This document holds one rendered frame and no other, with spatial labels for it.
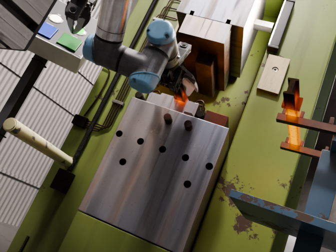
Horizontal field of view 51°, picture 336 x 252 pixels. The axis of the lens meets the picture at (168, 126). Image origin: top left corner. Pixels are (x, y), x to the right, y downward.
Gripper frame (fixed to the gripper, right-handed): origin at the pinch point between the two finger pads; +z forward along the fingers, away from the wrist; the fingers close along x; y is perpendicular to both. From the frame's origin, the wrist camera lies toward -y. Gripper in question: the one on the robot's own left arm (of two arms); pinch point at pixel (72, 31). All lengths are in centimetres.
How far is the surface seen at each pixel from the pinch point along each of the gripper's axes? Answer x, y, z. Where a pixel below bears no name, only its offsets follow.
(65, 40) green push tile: 1.3, -0.9, 4.5
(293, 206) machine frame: -122, 0, 33
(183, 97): -47.2, -4.3, 0.7
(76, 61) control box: -5.7, -5.5, 7.1
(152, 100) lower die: -37.3, -5.1, 8.1
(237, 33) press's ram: -58, 29, -17
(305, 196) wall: -717, 682, 683
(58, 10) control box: 11.5, 15.6, 5.2
